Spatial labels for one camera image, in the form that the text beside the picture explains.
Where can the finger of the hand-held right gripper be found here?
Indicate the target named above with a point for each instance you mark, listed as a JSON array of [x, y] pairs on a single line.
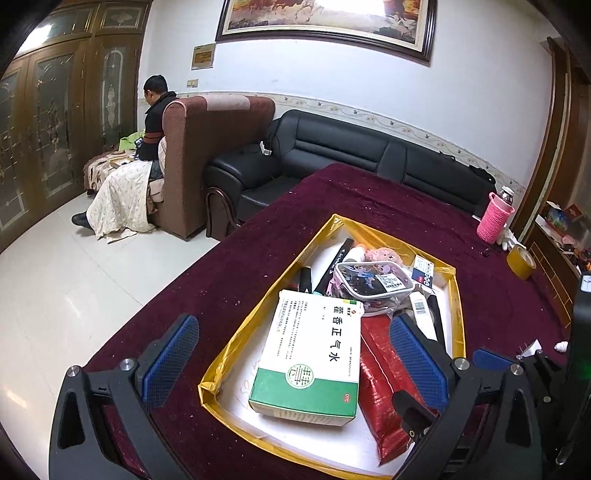
[[413, 413], [491, 357]]

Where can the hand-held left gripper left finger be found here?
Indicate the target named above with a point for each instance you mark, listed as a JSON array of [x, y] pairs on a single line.
[[171, 360]]

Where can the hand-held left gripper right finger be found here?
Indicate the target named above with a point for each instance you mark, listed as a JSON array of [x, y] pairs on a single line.
[[418, 360]]

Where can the stack of red sachets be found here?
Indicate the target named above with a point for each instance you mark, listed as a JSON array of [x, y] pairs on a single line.
[[383, 378]]

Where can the blue and white medicine box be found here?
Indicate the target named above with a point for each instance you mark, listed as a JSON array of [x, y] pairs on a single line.
[[420, 314]]

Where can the gold cardboard tray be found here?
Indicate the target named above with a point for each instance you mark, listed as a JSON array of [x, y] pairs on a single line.
[[221, 360]]

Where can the clear cartoon print pouch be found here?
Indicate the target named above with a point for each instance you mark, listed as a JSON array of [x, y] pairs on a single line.
[[364, 279]]

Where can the green and white medicine box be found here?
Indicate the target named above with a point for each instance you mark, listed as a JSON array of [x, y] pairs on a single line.
[[304, 360]]

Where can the black marker with white lettering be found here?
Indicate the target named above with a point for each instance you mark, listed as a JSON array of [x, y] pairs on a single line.
[[334, 263]]

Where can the white paper scrap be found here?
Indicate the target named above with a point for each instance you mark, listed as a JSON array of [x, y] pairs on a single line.
[[532, 348]]

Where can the blue and red card box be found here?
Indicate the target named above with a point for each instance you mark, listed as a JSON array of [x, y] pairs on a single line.
[[422, 272]]

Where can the yellow tape roll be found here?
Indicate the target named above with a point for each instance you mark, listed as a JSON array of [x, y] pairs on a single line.
[[519, 267]]

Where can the wooden brick-pattern cabinet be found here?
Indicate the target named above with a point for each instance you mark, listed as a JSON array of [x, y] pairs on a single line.
[[549, 272]]

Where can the pink plush doll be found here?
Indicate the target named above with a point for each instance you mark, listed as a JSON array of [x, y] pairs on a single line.
[[381, 256]]

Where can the white crumpled cloth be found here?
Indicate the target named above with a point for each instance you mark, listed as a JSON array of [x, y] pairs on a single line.
[[508, 237]]

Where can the white round container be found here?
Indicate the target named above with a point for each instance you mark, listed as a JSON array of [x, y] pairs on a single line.
[[355, 254]]

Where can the pile of assorted tools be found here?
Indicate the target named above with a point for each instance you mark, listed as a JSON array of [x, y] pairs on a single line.
[[579, 258]]

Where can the bottle in pink knit sleeve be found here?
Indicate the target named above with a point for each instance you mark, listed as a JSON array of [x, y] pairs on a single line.
[[494, 217]]

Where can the open cardboard box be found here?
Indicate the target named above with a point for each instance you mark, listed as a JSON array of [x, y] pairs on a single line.
[[563, 217]]

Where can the cream floral blanket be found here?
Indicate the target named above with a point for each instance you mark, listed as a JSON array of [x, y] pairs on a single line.
[[120, 203]]

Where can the black bag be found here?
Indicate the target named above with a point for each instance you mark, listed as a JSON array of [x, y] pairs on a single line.
[[482, 173]]

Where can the brown armchair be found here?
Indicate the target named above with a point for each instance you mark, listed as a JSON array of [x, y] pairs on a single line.
[[207, 152]]

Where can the black leather sofa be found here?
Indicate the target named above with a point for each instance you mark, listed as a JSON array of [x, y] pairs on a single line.
[[332, 147]]

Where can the framed landscape painting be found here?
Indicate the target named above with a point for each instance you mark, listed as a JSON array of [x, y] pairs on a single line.
[[323, 18]]

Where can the wooden door frame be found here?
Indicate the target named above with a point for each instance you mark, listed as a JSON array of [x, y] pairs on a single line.
[[549, 138]]

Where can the gold wall plaque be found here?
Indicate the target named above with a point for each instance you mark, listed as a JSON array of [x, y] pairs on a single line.
[[203, 56]]

